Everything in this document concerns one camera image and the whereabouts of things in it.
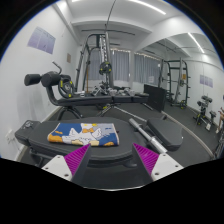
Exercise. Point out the black upright mat panel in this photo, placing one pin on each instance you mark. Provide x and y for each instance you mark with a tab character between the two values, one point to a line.
157	97

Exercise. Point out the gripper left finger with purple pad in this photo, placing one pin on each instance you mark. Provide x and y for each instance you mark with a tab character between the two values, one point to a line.
72	166

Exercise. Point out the black bench seat pad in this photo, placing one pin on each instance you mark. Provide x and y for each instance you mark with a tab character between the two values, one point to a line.
169	133

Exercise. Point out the black power rack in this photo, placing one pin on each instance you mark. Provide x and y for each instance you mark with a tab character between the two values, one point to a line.
175	74

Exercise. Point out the small brown wall plaque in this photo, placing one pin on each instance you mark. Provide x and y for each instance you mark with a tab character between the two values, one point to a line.
68	58

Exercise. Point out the black yellow plate on rack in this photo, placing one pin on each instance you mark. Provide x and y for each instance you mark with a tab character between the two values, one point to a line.
105	68

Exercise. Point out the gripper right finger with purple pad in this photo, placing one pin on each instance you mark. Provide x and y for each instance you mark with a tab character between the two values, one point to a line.
154	166

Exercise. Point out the black yellow weight plate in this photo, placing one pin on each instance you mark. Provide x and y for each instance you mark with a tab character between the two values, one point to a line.
66	88

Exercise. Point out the black adjustable bench with rollers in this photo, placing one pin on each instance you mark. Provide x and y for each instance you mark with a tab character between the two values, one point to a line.
50	82

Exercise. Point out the black cable machine rack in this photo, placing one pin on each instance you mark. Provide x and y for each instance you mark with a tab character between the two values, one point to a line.
95	50

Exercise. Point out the black padded weight bench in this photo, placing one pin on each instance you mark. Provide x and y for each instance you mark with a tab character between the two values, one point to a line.
33	134

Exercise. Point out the silver barbell bar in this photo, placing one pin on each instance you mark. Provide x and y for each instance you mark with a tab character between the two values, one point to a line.
157	145

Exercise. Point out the patterned blue white towel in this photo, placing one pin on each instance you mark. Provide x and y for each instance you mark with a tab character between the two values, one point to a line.
95	134

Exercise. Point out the purple wall poster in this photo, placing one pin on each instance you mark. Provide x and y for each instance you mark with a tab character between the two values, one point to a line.
42	40

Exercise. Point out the black dumbbell rack stand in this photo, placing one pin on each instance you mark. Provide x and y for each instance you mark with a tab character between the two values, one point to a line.
201	116

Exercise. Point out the grey window curtains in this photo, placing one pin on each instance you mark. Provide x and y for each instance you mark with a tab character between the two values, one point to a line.
134	67

